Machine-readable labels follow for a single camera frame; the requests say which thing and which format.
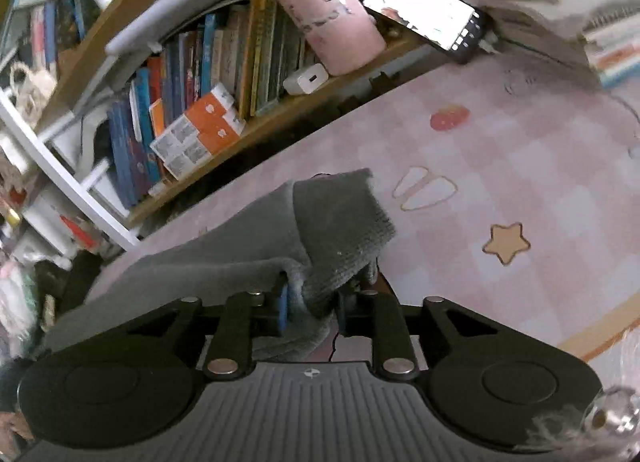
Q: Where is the pink printed cup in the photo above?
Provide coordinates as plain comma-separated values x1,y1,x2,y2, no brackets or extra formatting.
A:
263,0,388,77

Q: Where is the orange white carton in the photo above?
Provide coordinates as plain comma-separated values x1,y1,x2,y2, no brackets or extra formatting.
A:
149,83,237,157
162,109,247,181

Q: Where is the black smartphone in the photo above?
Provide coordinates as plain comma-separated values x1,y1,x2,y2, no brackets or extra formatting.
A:
361,0,485,64

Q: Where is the white charger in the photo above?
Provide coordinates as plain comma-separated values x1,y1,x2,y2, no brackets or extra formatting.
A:
282,63,330,96

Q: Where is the red bottle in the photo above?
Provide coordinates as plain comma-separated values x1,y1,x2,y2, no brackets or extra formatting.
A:
60,214,98,250

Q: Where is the grey sweater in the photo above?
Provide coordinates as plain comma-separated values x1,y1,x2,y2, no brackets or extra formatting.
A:
42,168,397,363

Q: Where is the clear glass ornament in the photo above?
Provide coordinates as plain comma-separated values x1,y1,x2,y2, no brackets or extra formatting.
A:
582,387,640,462

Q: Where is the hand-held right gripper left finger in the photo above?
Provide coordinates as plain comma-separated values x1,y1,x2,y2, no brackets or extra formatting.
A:
120,278,292,382

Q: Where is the white flat desk lamp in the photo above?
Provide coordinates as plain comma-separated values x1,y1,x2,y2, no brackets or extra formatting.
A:
105,0,258,57

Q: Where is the row of leaning colourful books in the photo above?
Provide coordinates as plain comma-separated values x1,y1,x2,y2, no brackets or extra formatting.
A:
105,0,321,210

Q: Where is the row of tall shelf books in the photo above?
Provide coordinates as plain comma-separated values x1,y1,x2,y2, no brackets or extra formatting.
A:
0,0,166,72

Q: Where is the pink checked cartoon desk mat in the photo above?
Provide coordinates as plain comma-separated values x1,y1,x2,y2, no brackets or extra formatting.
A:
85,49,640,462

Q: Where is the stack of papers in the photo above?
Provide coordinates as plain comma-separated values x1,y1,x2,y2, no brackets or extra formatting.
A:
460,0,640,87

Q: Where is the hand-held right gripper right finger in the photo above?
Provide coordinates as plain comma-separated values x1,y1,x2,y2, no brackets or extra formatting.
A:
336,287,506,382

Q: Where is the white wooden bookshelf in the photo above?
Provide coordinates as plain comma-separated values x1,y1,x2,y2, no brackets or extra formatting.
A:
0,0,441,253

